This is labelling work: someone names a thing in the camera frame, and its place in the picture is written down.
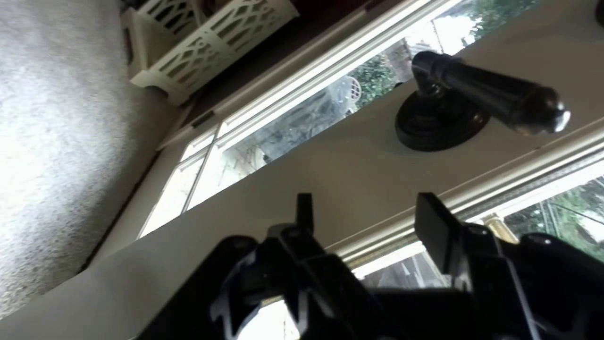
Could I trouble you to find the white glass door without deadbolt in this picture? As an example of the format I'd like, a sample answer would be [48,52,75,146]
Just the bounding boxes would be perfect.
[137,0,543,243]

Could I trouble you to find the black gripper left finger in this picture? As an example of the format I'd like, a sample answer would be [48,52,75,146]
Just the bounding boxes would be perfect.
[273,192,343,271]

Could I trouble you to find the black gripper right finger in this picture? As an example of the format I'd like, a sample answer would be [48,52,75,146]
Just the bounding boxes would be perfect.
[413,192,505,280]

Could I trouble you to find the white glass door with deadbolt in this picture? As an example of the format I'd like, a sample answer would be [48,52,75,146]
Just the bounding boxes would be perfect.
[0,0,604,340]

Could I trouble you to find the white lattice basket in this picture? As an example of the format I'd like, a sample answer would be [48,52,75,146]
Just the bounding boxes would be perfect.
[120,0,299,107]

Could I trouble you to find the black lever handle below deadbolt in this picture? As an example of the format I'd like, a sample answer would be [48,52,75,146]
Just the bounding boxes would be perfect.
[394,50,573,154]

